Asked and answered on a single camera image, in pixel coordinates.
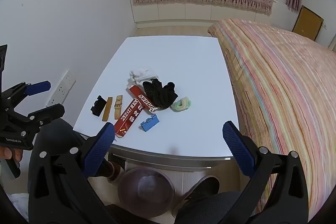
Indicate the long red carton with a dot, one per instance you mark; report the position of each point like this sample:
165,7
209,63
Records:
128,117

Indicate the yellow board with black frame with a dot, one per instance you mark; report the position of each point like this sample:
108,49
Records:
307,23

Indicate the white window seat cabinet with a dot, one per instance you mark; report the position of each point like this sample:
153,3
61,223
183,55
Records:
183,12

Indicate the black cloth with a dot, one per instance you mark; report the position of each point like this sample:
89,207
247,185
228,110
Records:
158,94

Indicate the green yellow hair scrunchie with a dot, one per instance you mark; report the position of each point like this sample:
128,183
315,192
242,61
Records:
181,104

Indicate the person's left hand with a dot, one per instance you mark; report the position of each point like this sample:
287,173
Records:
11,154

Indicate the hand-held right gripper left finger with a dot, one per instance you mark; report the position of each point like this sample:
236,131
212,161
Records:
101,146

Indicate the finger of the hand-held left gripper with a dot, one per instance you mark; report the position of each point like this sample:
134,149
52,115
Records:
50,111
39,87

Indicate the plain wooden clothespin half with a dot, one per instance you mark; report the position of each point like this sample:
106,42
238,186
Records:
107,109

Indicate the white cloth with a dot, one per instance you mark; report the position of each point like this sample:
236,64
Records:
139,74

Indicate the person's dark trousers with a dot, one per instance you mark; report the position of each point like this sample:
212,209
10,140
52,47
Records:
210,209

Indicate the wooden clothespin half with spring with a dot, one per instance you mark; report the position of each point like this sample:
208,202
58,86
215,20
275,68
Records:
118,107

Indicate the white wall socket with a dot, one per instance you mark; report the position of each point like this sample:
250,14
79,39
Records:
61,90
69,77
53,100

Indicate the small black plastic part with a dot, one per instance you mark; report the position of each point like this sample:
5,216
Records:
97,106

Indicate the black shoe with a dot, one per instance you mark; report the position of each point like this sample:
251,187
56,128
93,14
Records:
207,186

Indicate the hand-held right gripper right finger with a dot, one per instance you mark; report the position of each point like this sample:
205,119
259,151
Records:
237,148

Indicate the small blue plastic box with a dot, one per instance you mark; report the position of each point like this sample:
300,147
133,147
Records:
149,123

